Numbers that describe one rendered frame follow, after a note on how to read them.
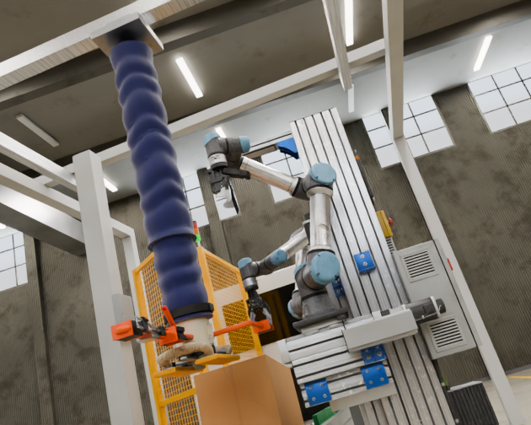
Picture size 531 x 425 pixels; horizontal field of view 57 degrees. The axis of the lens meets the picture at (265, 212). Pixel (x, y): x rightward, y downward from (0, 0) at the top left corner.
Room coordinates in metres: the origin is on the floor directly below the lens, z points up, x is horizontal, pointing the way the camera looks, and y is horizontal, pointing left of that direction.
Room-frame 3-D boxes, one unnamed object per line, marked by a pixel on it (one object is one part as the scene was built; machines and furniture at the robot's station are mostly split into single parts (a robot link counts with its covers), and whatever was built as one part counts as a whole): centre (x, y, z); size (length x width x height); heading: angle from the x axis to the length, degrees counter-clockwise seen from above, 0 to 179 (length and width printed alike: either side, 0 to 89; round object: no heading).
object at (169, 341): (2.00, 0.51, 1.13); 0.10 x 0.08 x 0.06; 82
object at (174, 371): (2.26, 0.56, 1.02); 0.34 x 0.10 x 0.05; 172
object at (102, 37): (2.24, 0.48, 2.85); 0.30 x 0.30 x 0.05; 80
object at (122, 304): (3.49, 1.18, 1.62); 0.20 x 0.05 x 0.30; 170
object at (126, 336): (1.66, 0.56, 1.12); 0.08 x 0.07 x 0.05; 172
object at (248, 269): (2.49, 0.17, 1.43); 0.09 x 0.08 x 0.11; 130
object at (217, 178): (1.85, 0.14, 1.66); 0.09 x 0.08 x 0.12; 85
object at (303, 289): (2.07, -0.10, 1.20); 0.13 x 0.12 x 0.14; 21
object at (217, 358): (2.24, 0.38, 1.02); 0.34 x 0.10 x 0.05; 172
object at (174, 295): (2.25, 0.47, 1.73); 0.22 x 0.22 x 1.04
